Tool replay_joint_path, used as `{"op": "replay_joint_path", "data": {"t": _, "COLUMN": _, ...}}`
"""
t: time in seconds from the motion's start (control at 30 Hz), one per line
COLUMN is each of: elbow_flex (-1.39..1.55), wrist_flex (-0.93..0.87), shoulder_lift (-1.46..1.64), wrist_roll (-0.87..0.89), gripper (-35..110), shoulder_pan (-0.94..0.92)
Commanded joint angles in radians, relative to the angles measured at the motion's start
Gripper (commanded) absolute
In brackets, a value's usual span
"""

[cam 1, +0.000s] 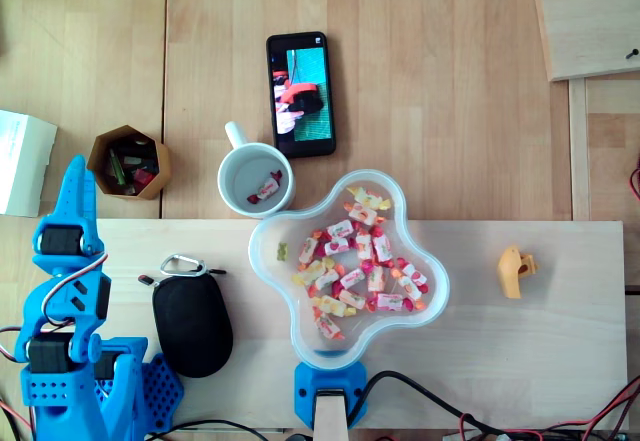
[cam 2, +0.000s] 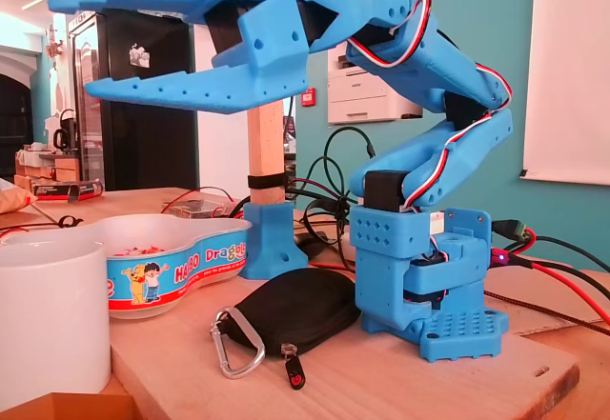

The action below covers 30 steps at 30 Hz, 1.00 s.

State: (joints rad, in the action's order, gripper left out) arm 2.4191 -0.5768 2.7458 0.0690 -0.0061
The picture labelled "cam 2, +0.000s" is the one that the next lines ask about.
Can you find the black red flat box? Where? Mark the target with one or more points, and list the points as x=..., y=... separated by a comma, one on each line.
x=67, y=190

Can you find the large light wooden board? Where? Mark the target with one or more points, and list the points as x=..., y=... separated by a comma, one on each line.
x=357, y=382

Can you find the metal mesh power supply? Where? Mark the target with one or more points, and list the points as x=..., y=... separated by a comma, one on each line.
x=200, y=208

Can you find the black kettle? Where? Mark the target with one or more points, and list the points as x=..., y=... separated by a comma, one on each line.
x=62, y=136

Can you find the black cabinet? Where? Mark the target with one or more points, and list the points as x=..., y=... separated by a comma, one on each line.
x=152, y=129

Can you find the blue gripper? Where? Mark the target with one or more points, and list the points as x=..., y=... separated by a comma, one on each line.
x=274, y=34

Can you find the white sticker on cabinet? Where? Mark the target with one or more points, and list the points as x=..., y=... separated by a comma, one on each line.
x=139, y=55

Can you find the blue 3D-printed robot arm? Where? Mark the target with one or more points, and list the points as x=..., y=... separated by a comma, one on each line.
x=429, y=63

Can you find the silver carabiner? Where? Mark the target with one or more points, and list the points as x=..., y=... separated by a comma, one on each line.
x=261, y=349

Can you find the blue printed post base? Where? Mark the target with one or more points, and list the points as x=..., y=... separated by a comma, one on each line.
x=269, y=244

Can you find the black zip pouch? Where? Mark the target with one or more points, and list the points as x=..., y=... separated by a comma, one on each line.
x=295, y=306

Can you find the white ceramic mug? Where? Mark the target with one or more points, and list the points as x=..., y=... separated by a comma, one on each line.
x=47, y=320

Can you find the clear flower-shaped bowl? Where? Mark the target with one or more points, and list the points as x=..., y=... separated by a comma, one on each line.
x=190, y=267

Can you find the ceiling strip lamp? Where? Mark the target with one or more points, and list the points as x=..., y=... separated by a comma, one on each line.
x=32, y=3

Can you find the orange paper bag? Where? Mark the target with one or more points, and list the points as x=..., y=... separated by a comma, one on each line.
x=14, y=198

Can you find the red fire alarm box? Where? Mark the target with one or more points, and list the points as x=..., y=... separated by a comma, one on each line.
x=309, y=97

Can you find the white office printer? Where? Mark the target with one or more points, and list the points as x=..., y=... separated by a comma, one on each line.
x=362, y=96

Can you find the white wall board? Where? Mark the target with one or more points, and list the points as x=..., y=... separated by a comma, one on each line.
x=572, y=82

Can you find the black red zipper tag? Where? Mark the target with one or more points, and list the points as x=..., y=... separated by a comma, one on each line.
x=296, y=377

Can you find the small red circuit board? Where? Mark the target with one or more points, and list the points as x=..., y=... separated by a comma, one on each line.
x=499, y=255

